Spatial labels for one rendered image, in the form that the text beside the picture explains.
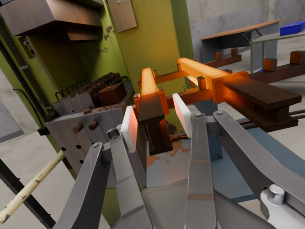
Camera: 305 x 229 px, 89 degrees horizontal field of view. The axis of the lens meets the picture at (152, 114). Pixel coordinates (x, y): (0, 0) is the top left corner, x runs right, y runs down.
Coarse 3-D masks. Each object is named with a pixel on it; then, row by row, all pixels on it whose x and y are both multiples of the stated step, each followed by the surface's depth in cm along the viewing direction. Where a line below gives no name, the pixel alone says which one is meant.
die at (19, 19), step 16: (16, 0) 54; (32, 0) 54; (48, 0) 54; (64, 0) 63; (16, 16) 57; (32, 16) 56; (48, 16) 55; (64, 16) 61; (80, 16) 72; (96, 16) 87; (16, 32) 59; (32, 32) 62; (48, 32) 69
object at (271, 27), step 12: (264, 24) 312; (276, 24) 324; (216, 36) 384; (228, 36) 436; (240, 36) 405; (252, 36) 310; (204, 48) 448; (216, 48) 465; (228, 48) 450; (276, 48) 345; (204, 60) 461
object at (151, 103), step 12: (144, 72) 48; (144, 84) 33; (144, 96) 22; (156, 96) 20; (144, 108) 18; (156, 108) 17; (144, 120) 15; (156, 120) 15; (156, 132) 16; (156, 144) 16; (168, 144) 17
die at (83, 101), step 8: (80, 88) 86; (88, 88) 76; (96, 88) 74; (80, 96) 68; (88, 96) 68; (56, 104) 72; (64, 104) 71; (72, 104) 71; (80, 104) 70; (88, 104) 69; (96, 104) 71; (64, 112) 73; (72, 112) 73
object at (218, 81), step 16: (192, 64) 39; (208, 80) 26; (224, 80) 21; (240, 80) 19; (256, 80) 18; (224, 96) 22; (240, 96) 19; (256, 96) 15; (272, 96) 14; (288, 96) 13; (240, 112) 18; (256, 112) 16; (272, 112) 14; (288, 112) 13; (272, 128) 14
